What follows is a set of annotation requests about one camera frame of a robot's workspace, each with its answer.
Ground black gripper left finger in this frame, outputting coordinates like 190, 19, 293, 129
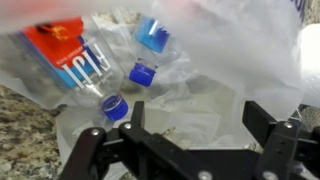
59, 100, 214, 180

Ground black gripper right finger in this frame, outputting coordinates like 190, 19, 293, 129
242, 100, 320, 180

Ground clear Fiji water bottle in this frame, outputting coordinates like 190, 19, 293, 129
8, 16, 129, 122
128, 14, 184, 88

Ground translucent white plastic bag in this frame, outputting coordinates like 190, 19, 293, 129
0, 0, 320, 178

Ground white paper towel roll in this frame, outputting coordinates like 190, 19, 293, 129
298, 23, 320, 108

